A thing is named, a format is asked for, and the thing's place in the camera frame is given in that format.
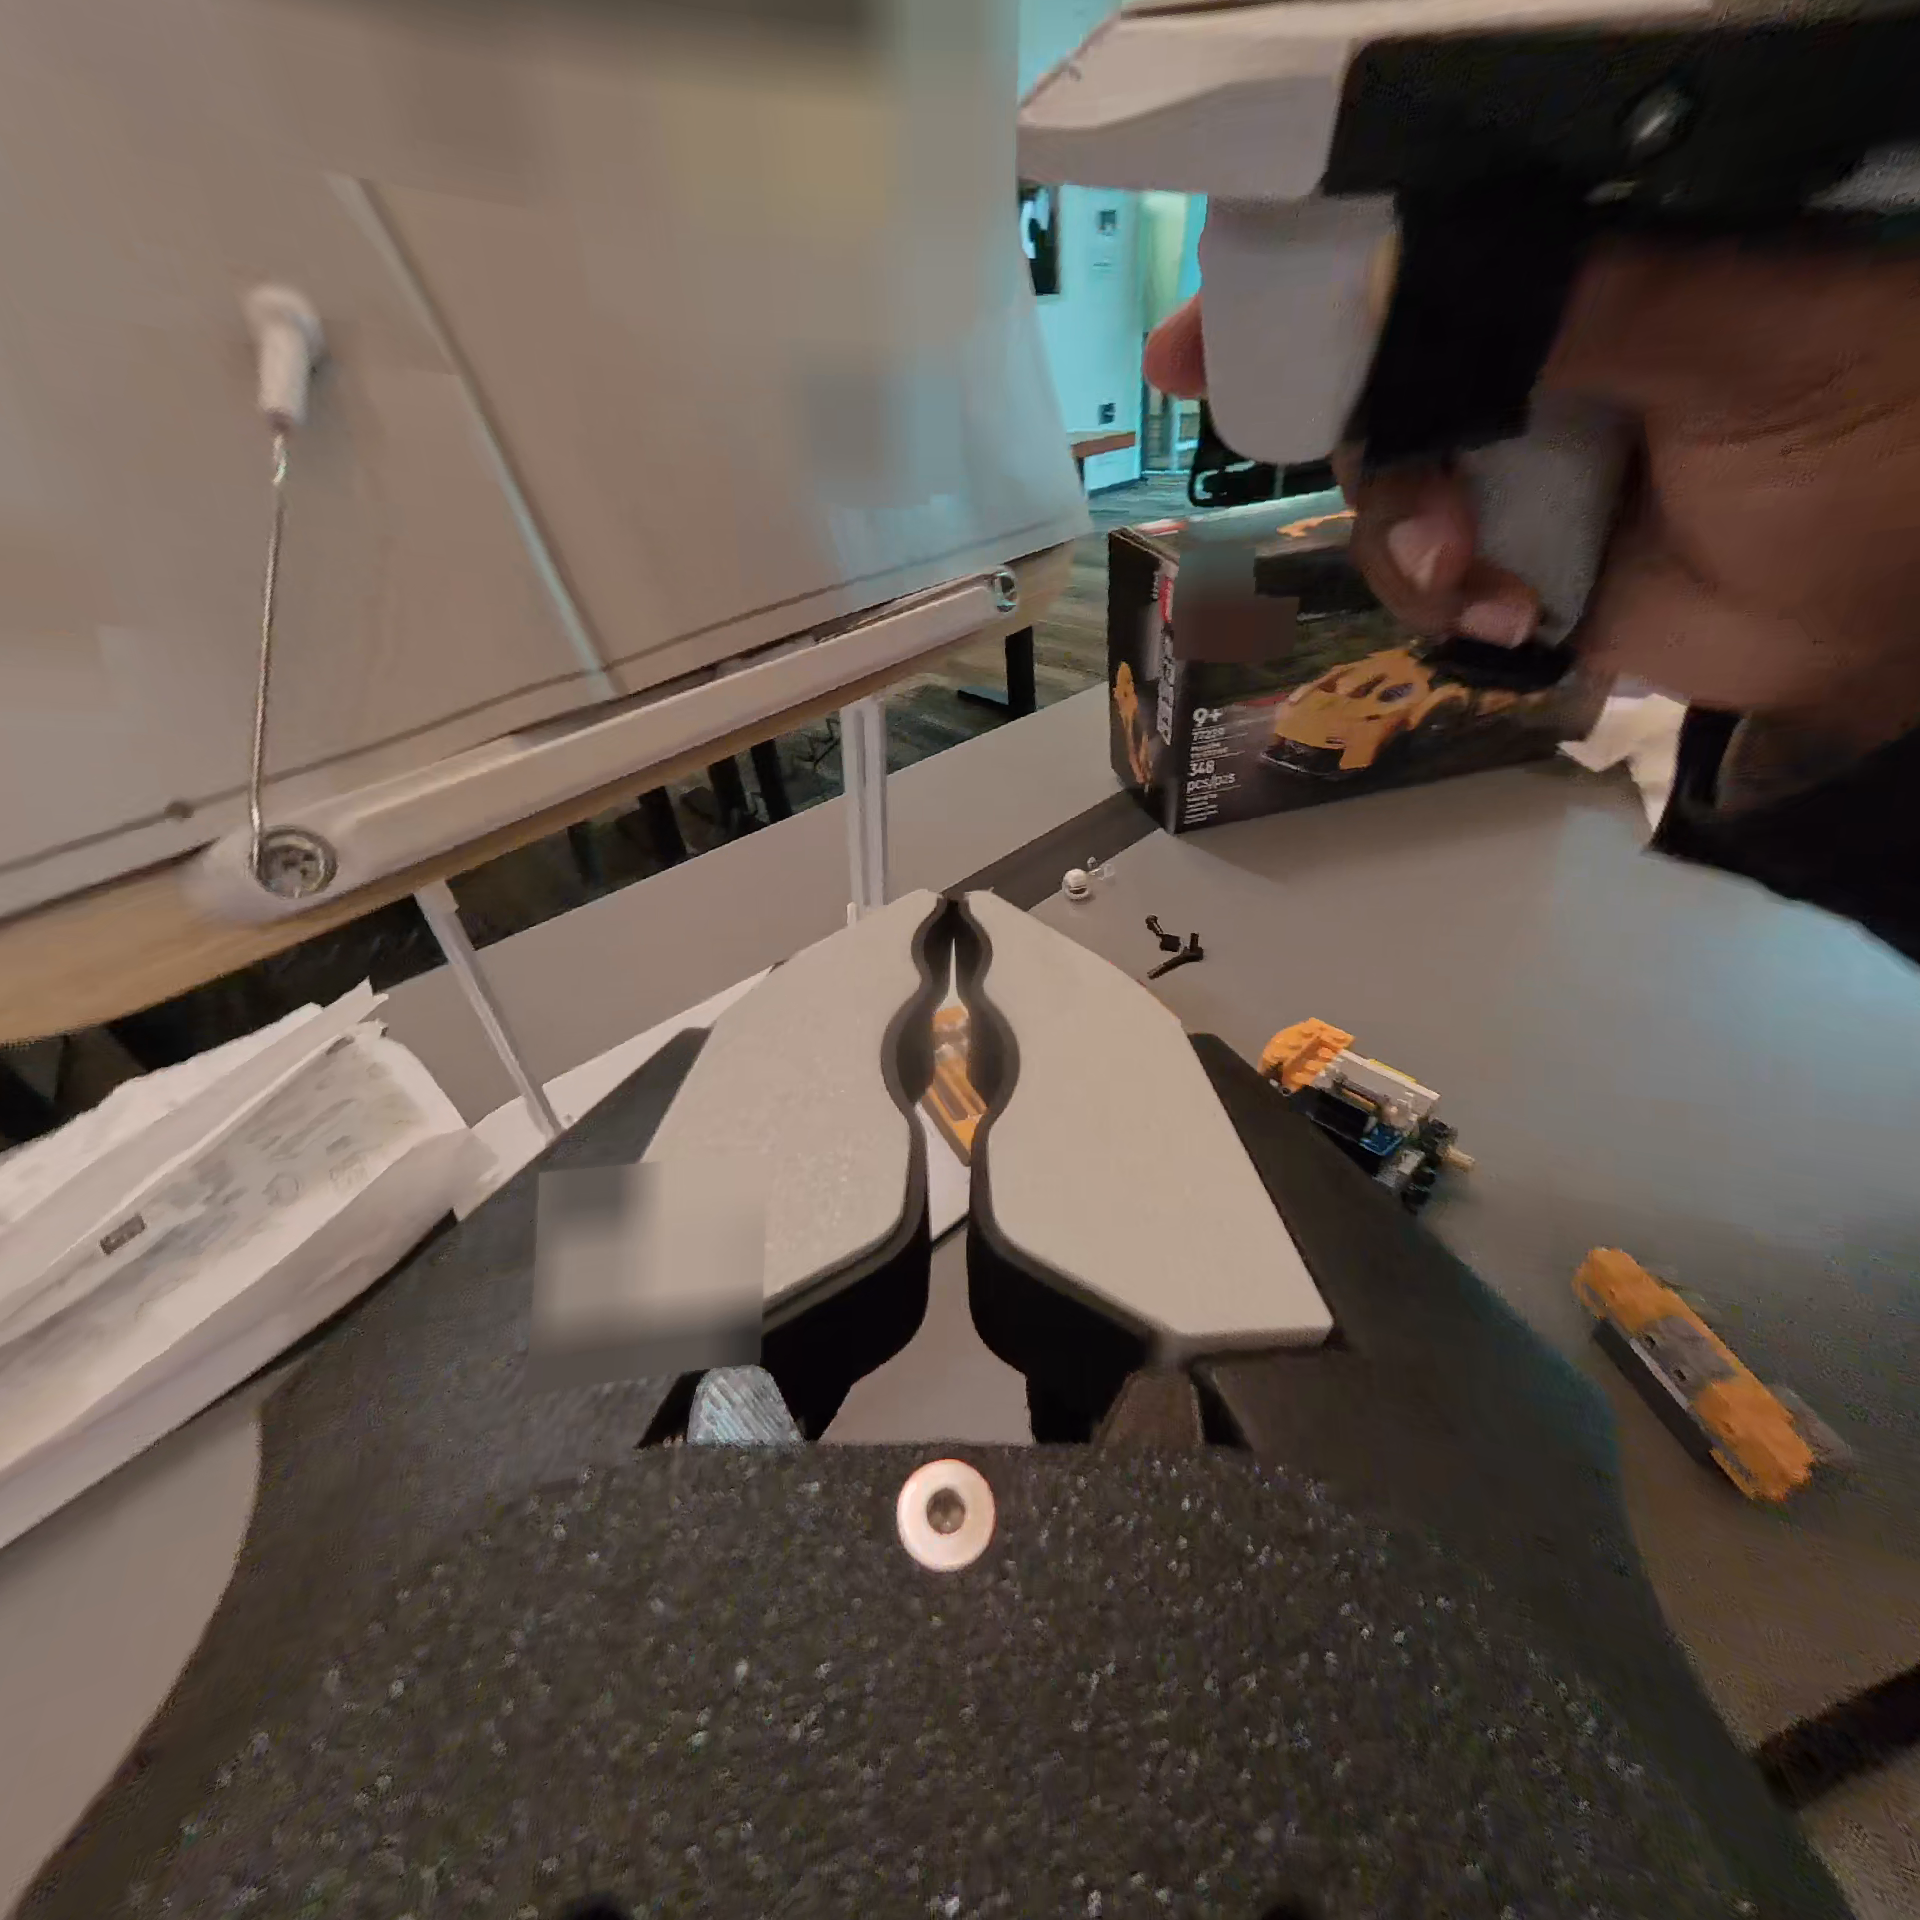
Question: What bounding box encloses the person's right hand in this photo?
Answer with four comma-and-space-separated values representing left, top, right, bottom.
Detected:
1140, 188, 1920, 714

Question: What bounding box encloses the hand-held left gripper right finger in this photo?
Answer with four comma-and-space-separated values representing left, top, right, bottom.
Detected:
960, 888, 1337, 1364

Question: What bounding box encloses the grey desk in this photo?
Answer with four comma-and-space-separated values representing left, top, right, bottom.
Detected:
0, 681, 1920, 1920

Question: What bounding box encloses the orange grey brick assembly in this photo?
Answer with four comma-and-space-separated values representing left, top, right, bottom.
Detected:
1568, 1246, 1856, 1507

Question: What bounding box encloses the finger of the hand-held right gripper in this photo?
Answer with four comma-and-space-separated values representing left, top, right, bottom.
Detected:
1118, 0, 1718, 30
1018, 28, 1361, 201

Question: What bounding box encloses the yellow car toy box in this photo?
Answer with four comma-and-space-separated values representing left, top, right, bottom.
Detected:
1105, 504, 1619, 838

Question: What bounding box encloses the white paper bag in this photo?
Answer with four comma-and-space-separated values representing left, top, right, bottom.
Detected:
0, 978, 484, 1554

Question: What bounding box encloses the orange black sticker sheet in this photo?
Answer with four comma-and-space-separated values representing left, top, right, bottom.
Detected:
921, 1002, 995, 1168

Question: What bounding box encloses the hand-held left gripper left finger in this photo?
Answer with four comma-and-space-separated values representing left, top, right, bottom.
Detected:
645, 888, 950, 1314

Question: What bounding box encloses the white instruction booklet stand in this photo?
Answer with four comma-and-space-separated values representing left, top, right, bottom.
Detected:
0, 0, 1098, 921

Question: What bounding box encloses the crumpled white paper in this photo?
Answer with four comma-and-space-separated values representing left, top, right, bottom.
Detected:
1556, 693, 1690, 838

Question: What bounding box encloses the black brick car chassis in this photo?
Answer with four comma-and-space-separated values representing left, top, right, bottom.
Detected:
1256, 1016, 1478, 1216

